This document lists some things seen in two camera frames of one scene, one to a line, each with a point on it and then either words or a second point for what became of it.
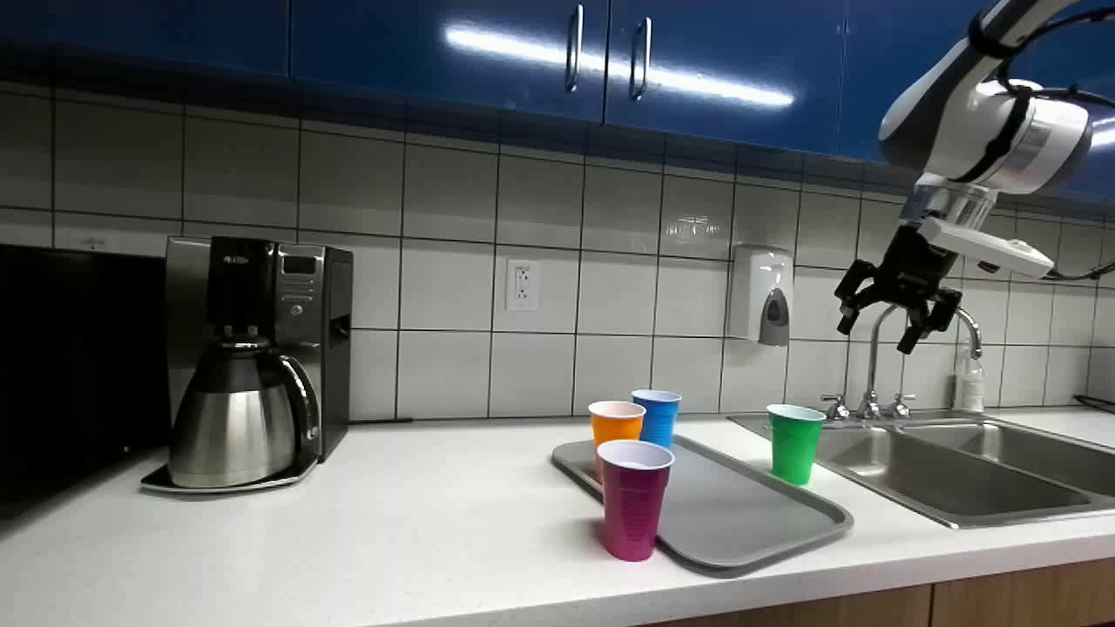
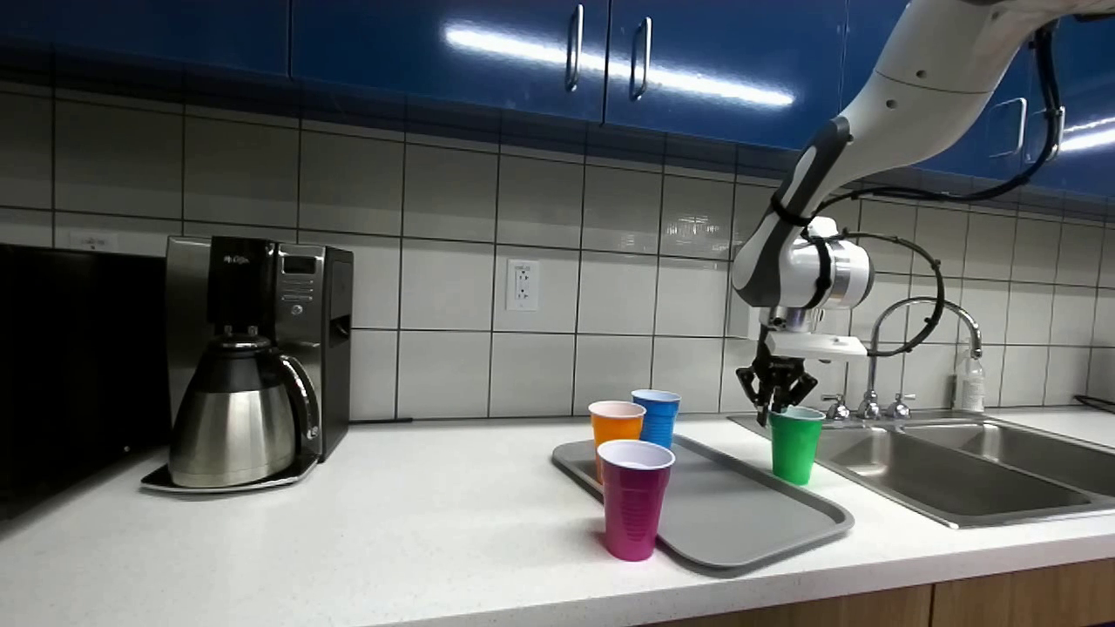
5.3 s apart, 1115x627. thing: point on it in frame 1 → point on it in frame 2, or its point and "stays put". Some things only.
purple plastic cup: [634, 476] stays put
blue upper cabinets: [805, 75] stays put
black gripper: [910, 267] → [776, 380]
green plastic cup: [797, 434] stays put
